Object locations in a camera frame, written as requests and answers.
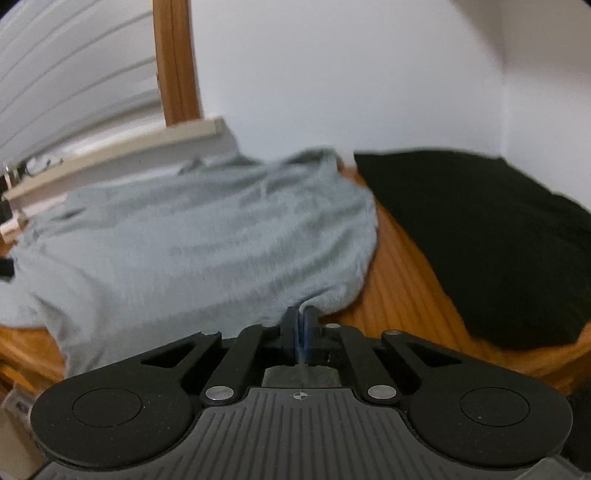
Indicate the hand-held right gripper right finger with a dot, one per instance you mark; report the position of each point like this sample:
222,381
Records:
308,337

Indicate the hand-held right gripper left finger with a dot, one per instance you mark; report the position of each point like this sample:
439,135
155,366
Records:
292,337

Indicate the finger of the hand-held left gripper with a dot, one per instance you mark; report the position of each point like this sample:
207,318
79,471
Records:
6,268

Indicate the grey sweatshirt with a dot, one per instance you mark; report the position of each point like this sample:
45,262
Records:
207,240

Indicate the pale box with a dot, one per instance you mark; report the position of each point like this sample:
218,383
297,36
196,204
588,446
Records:
16,424

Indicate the black cloth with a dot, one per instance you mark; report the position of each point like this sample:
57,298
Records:
485,230

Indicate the wooden window frame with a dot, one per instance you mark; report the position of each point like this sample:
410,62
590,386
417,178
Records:
178,60

